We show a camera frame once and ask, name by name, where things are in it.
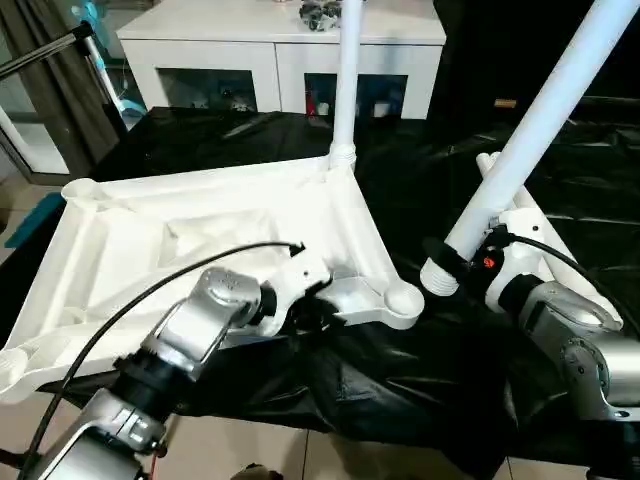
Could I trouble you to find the white plastic table top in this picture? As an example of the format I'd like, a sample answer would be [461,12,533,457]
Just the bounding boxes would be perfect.
[0,154,426,405]

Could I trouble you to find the black plastic mat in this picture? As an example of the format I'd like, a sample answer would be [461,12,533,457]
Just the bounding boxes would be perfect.
[0,105,640,476]

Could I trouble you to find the clear bag of black parts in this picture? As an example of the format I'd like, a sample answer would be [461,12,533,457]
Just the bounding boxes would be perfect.
[298,0,347,33]

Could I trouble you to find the white cabinet with glass doors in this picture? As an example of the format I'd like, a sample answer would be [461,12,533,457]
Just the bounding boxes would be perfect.
[115,0,447,122]

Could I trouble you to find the blue flat board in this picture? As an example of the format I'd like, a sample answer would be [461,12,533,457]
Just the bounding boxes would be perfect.
[4,192,65,250]

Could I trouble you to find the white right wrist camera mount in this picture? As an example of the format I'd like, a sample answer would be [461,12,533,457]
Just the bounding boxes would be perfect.
[481,209,545,312]

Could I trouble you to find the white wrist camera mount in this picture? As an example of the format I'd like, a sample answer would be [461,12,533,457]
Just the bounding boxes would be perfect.
[268,247,337,337]
[481,209,545,312]

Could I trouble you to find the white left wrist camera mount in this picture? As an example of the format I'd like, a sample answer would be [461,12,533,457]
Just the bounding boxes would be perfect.
[268,247,337,337]

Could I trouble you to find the red cable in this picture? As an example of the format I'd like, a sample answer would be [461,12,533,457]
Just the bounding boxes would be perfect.
[148,437,169,480]

